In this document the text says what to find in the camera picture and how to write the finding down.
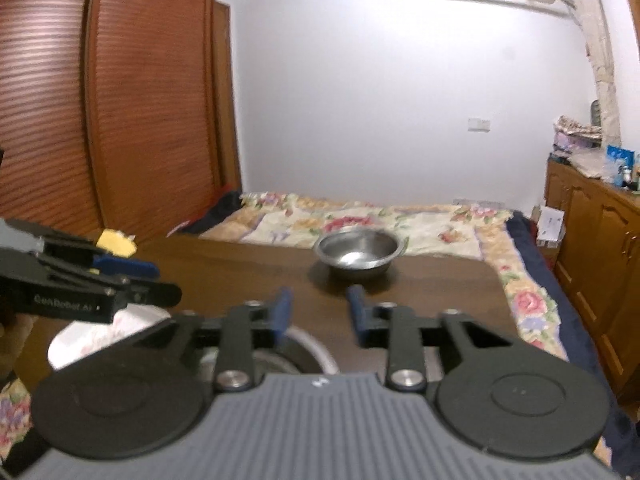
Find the navy and red cloth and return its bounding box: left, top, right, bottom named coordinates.
left=167, top=186, right=244, bottom=236

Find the stainless steel bowl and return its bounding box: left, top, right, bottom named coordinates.
left=314, top=229, right=407, bottom=283
left=199, top=324, right=342, bottom=376

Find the floral blanket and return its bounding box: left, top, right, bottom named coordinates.
left=197, top=191, right=571, bottom=363

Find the blue box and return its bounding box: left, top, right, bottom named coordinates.
left=606, top=145, right=635, bottom=183

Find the wooden louvered wardrobe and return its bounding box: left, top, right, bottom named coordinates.
left=0, top=0, right=243, bottom=241

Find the yellow plush toy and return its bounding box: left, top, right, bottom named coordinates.
left=96, top=229, right=139, bottom=258

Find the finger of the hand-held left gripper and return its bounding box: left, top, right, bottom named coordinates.
left=92, top=254, right=162, bottom=280
left=112, top=279, right=183, bottom=310

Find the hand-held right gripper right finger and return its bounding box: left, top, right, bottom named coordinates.
left=346, top=285, right=517, bottom=393

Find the wooden cabinet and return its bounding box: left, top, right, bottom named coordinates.
left=542, top=157, right=640, bottom=403

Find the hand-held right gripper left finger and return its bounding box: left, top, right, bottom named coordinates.
left=145, top=287, right=296, bottom=394

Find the wooden door frame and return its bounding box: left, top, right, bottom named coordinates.
left=614, top=0, right=640, bottom=66

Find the white box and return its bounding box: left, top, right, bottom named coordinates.
left=539, top=206, right=566, bottom=248

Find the wrapped air conditioner pipe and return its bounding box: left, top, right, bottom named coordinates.
left=565, top=0, right=623, bottom=148

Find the white floral square plate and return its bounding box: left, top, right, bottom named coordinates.
left=47, top=304, right=172, bottom=372

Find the navy blue bed sheet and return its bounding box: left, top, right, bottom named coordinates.
left=504, top=210, right=640, bottom=476

